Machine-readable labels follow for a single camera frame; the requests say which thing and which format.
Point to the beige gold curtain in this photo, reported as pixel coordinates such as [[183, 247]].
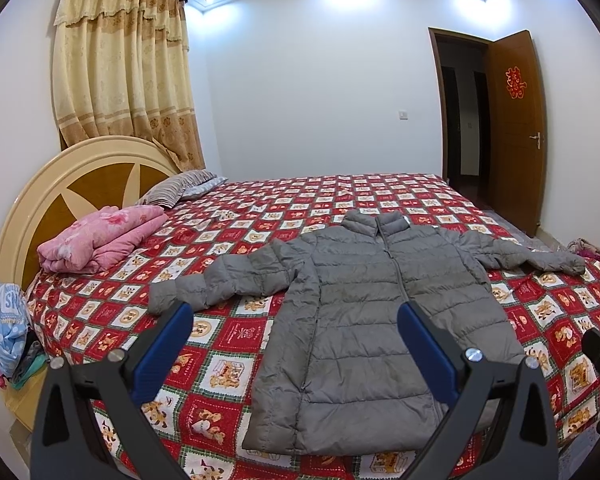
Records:
[[120, 68]]

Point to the striped grey pillow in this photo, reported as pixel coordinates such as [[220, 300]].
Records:
[[188, 185]]

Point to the brown wooden door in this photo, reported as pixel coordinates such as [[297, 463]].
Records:
[[517, 174]]

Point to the metal door handle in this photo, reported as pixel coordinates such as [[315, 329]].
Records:
[[537, 138]]

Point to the dark door frame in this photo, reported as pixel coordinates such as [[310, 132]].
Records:
[[460, 62]]

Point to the red double happiness sticker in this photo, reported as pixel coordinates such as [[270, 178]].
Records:
[[515, 84]]

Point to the grey puffer jacket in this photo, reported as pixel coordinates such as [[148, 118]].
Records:
[[336, 378]]

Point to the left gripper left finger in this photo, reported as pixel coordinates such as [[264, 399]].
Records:
[[67, 442]]

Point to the cream wooden headboard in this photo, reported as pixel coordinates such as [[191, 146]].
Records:
[[105, 171]]

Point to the blue patterned cloth pile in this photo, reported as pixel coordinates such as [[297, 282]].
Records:
[[21, 353]]

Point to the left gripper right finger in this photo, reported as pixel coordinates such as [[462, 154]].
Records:
[[521, 443]]

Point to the pink folded quilt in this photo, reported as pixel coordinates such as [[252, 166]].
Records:
[[100, 240]]

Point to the pink clothes on floor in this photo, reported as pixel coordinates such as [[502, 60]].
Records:
[[584, 248]]

